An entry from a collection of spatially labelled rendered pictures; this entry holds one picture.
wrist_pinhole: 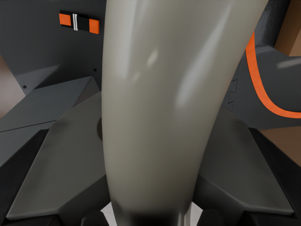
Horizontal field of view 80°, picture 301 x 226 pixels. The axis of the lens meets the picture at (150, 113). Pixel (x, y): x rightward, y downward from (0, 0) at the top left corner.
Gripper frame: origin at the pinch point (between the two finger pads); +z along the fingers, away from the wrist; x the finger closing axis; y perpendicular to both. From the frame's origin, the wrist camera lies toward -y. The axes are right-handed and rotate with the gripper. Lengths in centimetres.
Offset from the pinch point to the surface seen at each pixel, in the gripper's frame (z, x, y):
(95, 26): 82, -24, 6
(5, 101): 94, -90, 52
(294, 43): 73, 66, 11
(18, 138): 42, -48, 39
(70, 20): 87, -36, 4
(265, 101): 87, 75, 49
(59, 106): 60, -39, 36
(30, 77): 91, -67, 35
